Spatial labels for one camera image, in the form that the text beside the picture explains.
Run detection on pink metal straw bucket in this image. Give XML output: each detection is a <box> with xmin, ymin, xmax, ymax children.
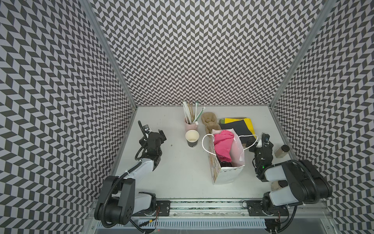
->
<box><xmin>184</xmin><ymin>118</ymin><xmax>199</xmax><ymax>132</ymax></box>

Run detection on stacked pulp cup carriers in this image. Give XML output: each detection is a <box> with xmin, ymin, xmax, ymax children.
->
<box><xmin>201</xmin><ymin>112</ymin><xmax>221</xmax><ymax>134</ymax></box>

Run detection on aluminium corner post right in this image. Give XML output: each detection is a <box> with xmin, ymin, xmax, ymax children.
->
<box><xmin>269</xmin><ymin>0</ymin><xmax>337</xmax><ymax>110</ymax></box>

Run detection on magenta paper napkin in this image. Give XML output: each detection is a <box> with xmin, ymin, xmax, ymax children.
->
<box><xmin>214</xmin><ymin>130</ymin><xmax>234</xmax><ymax>162</ymax></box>

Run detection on white paper cup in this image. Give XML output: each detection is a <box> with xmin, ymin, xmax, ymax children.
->
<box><xmin>219</xmin><ymin>161</ymin><xmax>233</xmax><ymax>167</ymax></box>

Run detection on aluminium corner post left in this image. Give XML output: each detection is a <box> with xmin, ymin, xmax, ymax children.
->
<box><xmin>79</xmin><ymin>0</ymin><xmax>137</xmax><ymax>109</ymax></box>

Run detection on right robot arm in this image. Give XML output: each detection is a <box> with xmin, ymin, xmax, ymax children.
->
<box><xmin>254</xmin><ymin>140</ymin><xmax>333</xmax><ymax>216</ymax></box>

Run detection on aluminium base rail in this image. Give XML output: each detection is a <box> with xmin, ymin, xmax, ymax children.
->
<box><xmin>157</xmin><ymin>198</ymin><xmax>332</xmax><ymax>219</ymax></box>

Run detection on black sleeved paper cup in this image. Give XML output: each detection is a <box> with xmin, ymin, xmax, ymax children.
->
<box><xmin>185</xmin><ymin>130</ymin><xmax>200</xmax><ymax>147</ymax></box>

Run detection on aluminium corner post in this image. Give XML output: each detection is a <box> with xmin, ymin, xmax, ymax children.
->
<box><xmin>269</xmin><ymin>0</ymin><xmax>337</xmax><ymax>110</ymax></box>
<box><xmin>79</xmin><ymin>0</ymin><xmax>137</xmax><ymax>109</ymax></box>

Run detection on yellow paper napkin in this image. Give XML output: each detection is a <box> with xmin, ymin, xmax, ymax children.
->
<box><xmin>224</xmin><ymin>118</ymin><xmax>256</xmax><ymax>135</ymax></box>

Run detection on green straw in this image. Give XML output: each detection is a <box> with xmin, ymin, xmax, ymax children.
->
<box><xmin>194</xmin><ymin>106</ymin><xmax>206</xmax><ymax>122</ymax></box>

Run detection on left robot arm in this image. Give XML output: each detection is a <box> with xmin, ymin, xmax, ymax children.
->
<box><xmin>94</xmin><ymin>121</ymin><xmax>167</xmax><ymax>231</ymax></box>

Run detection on cartoon animal paper gift bag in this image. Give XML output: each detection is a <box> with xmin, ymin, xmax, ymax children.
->
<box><xmin>202</xmin><ymin>129</ymin><xmax>249</xmax><ymax>185</ymax></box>

